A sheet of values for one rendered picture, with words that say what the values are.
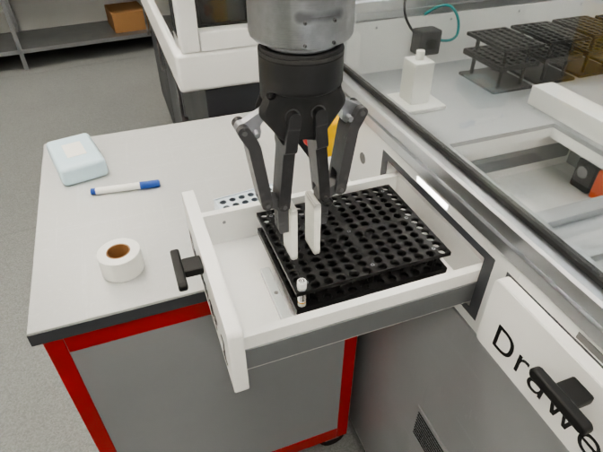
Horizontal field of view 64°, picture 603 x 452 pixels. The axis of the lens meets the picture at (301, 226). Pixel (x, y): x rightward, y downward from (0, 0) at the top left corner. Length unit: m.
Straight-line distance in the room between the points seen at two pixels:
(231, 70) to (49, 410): 1.13
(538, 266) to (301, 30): 0.36
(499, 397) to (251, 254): 0.40
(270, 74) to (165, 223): 0.59
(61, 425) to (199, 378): 0.74
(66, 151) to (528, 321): 0.96
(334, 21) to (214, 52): 0.98
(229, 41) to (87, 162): 0.50
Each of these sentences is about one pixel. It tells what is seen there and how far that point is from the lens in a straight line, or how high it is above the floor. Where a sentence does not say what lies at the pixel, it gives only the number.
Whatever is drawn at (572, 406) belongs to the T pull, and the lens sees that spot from 0.56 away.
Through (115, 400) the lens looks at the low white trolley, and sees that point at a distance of 1.01.
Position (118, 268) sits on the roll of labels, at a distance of 0.84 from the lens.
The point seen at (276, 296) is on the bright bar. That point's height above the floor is 0.85.
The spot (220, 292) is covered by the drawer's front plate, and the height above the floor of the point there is 0.93.
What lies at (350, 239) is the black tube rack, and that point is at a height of 0.90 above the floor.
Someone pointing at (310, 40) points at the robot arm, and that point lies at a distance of 0.40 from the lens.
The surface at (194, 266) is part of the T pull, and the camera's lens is 0.63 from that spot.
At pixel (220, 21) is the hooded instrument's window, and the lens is 1.37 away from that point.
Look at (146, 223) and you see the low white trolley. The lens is 0.98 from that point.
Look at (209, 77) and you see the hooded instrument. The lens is 1.39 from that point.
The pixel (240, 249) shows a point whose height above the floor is 0.84.
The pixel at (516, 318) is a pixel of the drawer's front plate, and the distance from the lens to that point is 0.62.
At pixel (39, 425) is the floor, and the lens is 1.71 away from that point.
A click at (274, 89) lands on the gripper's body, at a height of 1.17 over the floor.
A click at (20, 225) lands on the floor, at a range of 2.49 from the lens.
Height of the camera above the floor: 1.33
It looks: 38 degrees down
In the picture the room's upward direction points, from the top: straight up
